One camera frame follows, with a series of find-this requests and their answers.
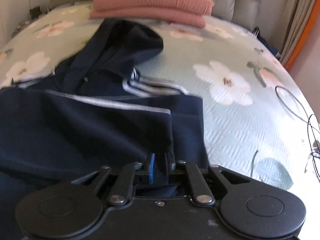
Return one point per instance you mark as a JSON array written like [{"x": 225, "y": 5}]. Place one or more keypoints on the blue bag beside bed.
[{"x": 272, "y": 49}]

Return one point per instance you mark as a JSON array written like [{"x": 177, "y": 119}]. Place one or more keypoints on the navy striped zip hoodie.
[{"x": 95, "y": 110}]

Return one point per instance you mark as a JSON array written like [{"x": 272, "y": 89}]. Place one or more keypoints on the beige curtain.
[{"x": 299, "y": 18}]

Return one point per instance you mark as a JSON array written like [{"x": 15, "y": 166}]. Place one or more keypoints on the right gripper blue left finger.
[{"x": 149, "y": 166}]

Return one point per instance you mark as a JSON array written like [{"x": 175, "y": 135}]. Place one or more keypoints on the folded pink blanket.
[{"x": 190, "y": 12}]

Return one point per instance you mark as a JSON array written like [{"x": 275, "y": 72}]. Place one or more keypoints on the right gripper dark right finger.
[{"x": 170, "y": 164}]

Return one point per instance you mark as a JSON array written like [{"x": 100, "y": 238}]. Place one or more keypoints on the floral green bedspread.
[{"x": 256, "y": 119}]

